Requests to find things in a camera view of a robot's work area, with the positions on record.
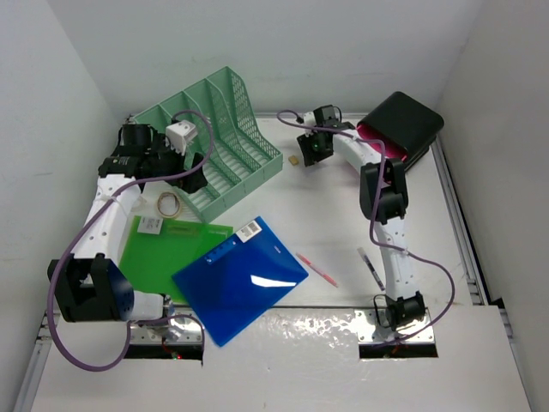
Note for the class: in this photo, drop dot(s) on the purple clear pen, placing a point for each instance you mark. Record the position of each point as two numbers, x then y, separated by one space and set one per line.
371 268

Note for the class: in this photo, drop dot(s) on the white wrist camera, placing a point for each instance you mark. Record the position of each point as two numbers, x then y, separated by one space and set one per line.
180 134
309 119

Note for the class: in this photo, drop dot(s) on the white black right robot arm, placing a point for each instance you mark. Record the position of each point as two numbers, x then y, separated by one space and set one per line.
383 200

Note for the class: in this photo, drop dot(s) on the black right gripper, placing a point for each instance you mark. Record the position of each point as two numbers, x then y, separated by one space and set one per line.
311 155

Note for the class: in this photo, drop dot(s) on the yellow eraser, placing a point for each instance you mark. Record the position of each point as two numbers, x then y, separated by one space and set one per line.
293 160

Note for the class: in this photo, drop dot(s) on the blue plastic folder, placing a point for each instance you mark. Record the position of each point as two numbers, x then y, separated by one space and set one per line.
236 282

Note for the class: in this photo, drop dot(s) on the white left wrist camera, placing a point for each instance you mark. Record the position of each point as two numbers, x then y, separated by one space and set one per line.
180 134

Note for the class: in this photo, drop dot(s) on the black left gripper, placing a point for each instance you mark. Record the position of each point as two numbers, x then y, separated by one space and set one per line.
190 183

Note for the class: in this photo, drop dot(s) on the clear tape roll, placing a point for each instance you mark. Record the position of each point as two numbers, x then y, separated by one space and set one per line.
169 205

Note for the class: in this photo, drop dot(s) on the red pen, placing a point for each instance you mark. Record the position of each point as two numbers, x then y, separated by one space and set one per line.
317 270

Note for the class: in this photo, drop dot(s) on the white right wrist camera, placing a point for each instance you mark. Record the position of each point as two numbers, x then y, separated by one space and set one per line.
309 119

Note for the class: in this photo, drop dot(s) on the black pink drawer box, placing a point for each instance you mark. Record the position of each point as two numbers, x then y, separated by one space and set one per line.
407 127

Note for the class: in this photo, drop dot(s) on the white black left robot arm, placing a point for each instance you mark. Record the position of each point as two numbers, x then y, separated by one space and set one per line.
89 285

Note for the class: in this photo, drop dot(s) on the mint green file organizer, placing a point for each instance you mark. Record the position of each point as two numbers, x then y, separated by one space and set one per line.
242 159

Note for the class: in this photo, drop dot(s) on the green plastic folder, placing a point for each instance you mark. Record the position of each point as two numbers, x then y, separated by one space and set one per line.
157 249

